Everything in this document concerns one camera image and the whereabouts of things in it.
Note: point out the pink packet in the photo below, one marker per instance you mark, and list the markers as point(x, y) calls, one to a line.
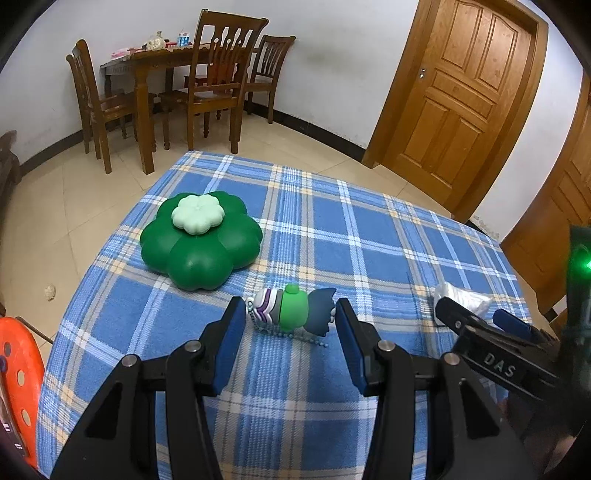
point(122, 52)

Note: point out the blue white carton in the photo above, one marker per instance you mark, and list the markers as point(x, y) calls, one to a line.
point(184, 39)

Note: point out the orange plastic stool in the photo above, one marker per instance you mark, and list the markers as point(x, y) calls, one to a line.
point(21, 383)

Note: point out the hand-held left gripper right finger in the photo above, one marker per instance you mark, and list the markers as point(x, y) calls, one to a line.
point(353, 346)

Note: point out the small crumpled paper ball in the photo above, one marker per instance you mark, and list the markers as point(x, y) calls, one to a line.
point(50, 292)

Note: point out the large wooden dining chair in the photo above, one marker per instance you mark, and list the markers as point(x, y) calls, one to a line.
point(217, 69)

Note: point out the white plastic wrapper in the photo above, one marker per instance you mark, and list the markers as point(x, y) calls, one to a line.
point(466, 295)

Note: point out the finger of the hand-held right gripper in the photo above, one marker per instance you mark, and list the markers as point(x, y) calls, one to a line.
point(455, 316)
point(512, 323)

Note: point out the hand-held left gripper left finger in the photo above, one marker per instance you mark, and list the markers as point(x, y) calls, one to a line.
point(231, 341)

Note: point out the person's right hand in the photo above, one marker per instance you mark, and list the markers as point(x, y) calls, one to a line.
point(540, 429)

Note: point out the dark wooden furniture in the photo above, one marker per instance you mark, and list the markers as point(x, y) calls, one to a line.
point(8, 170)

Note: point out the blue plaid blanket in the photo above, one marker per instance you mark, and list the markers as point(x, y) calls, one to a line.
point(323, 240)

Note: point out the wooden dining table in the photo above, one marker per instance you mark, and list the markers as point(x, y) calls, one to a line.
point(152, 69)

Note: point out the green clover toy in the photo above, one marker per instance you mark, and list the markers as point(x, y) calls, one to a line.
point(203, 244)

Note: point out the small wooden dining chair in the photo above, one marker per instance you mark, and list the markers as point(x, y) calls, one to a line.
point(270, 64)

